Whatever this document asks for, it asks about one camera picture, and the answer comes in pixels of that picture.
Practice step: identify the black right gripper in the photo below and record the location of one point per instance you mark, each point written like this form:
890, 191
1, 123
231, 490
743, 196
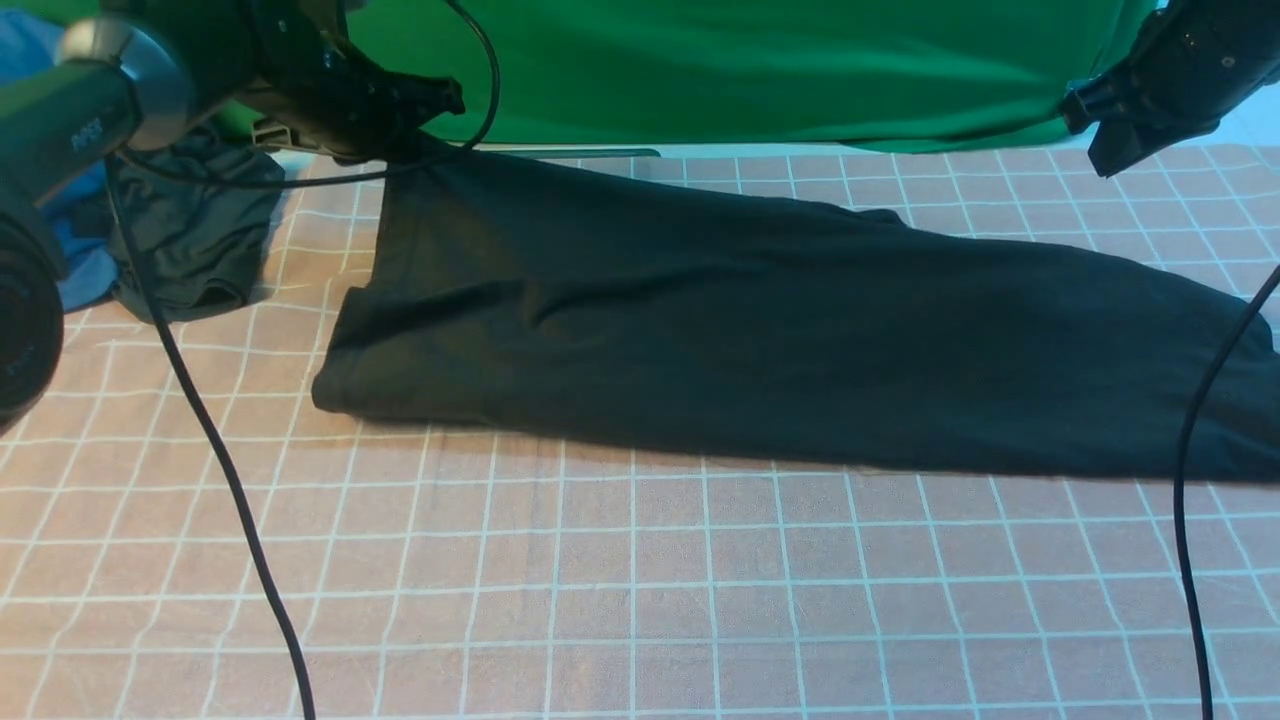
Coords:
1192, 63

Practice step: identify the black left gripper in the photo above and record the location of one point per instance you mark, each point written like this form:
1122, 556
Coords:
318, 93

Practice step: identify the dark gray long-sleeved shirt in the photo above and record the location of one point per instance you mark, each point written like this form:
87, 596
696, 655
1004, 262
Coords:
556, 301

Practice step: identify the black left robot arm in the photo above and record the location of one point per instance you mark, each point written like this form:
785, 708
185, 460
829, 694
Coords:
140, 74

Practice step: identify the dark crumpled garment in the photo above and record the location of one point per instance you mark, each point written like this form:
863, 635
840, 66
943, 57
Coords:
204, 245

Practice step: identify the blue crumpled garment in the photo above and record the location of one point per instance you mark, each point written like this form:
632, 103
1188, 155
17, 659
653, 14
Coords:
28, 47

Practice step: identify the green backdrop cloth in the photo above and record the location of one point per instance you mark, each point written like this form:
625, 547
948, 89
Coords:
922, 77

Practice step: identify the pink grid tablecloth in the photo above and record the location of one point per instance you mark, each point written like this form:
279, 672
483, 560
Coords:
447, 573

